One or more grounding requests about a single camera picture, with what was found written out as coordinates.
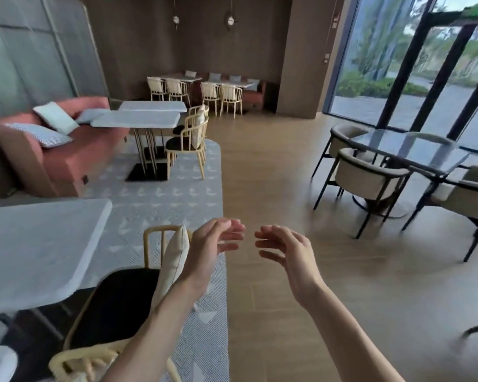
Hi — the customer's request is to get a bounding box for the cream wooden chair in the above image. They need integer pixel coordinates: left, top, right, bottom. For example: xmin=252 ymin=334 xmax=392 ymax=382
xmin=165 ymin=78 xmax=191 ymax=107
xmin=200 ymin=81 xmax=222 ymax=116
xmin=219 ymin=84 xmax=244 ymax=118
xmin=146 ymin=76 xmax=168 ymax=102

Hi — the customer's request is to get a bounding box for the grey patterned rug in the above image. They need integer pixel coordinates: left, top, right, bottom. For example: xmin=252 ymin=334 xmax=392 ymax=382
xmin=74 ymin=138 xmax=229 ymax=382

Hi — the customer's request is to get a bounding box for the large white rectangular table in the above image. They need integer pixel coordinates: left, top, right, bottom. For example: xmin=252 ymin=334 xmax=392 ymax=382
xmin=0 ymin=198 xmax=113 ymax=316

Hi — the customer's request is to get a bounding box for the person's left forearm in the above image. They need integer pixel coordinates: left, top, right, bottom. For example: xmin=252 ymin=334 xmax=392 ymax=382
xmin=101 ymin=272 xmax=208 ymax=382

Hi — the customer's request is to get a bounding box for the round glass table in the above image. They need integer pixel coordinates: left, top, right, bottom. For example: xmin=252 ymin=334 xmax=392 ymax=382
xmin=348 ymin=129 xmax=471 ymax=218

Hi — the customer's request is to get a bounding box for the white table with gold legs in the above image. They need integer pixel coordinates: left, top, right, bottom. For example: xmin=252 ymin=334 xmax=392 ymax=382
xmin=118 ymin=100 xmax=188 ymax=113
xmin=90 ymin=111 xmax=182 ymax=182

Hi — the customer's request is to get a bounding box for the frosted glass partition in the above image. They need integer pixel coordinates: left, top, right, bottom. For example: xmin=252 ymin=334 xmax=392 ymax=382
xmin=0 ymin=0 xmax=110 ymax=124

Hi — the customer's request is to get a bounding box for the yellow chair with black seat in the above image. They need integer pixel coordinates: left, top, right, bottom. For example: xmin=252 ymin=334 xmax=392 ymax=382
xmin=165 ymin=115 xmax=210 ymax=180
xmin=173 ymin=103 xmax=211 ymax=136
xmin=63 ymin=224 xmax=194 ymax=354

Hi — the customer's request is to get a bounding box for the person's right hand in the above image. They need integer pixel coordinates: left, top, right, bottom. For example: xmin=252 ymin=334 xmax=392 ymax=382
xmin=254 ymin=224 xmax=328 ymax=309

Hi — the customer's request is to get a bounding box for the white chair cushion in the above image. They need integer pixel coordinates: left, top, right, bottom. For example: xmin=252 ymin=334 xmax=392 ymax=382
xmin=151 ymin=224 xmax=192 ymax=312

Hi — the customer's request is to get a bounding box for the beige armchair with black frame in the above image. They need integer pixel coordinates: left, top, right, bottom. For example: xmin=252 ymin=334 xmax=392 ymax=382
xmin=311 ymin=123 xmax=374 ymax=184
xmin=402 ymin=165 xmax=478 ymax=263
xmin=313 ymin=148 xmax=413 ymax=240

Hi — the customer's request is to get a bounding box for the person's left hand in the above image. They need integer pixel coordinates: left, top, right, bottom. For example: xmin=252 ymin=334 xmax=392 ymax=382
xmin=182 ymin=218 xmax=246 ymax=293

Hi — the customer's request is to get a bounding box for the pink sofa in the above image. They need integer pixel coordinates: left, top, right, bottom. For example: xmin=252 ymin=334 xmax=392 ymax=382
xmin=0 ymin=95 xmax=130 ymax=198

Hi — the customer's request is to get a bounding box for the person's right forearm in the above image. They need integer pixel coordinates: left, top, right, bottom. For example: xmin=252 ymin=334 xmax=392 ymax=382
xmin=294 ymin=283 xmax=407 ymax=382

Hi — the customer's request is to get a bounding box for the red bench sofa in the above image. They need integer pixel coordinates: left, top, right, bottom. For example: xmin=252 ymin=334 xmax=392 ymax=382
xmin=170 ymin=71 xmax=268 ymax=108

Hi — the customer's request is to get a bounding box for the yellow chair frame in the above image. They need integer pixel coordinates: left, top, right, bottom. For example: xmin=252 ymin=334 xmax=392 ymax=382
xmin=48 ymin=340 xmax=178 ymax=382

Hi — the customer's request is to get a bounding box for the black glass door frame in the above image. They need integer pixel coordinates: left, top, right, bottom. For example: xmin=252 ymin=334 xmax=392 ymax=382
xmin=375 ymin=11 xmax=478 ymax=140

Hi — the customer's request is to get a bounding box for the striped cushion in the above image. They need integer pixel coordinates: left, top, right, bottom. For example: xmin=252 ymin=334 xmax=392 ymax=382
xmin=3 ymin=123 xmax=75 ymax=149

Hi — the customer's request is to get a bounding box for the white square cushion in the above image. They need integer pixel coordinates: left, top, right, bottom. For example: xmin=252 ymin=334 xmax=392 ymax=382
xmin=32 ymin=101 xmax=80 ymax=136

